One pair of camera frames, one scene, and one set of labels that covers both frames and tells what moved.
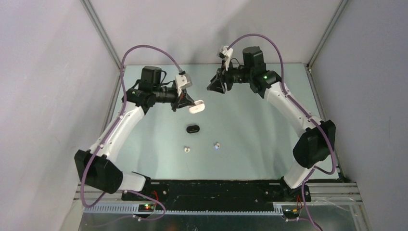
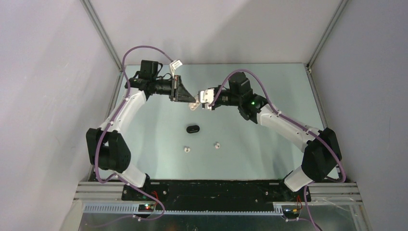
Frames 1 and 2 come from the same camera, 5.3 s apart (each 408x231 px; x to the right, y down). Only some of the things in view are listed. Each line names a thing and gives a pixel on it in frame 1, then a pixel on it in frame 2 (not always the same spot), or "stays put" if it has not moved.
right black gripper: (217, 83) to (215, 105)
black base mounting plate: (218, 192) stays put
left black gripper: (186, 101) to (178, 93)
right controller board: (291, 213) stays put
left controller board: (148, 208) stays put
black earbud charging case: (193, 129) stays put
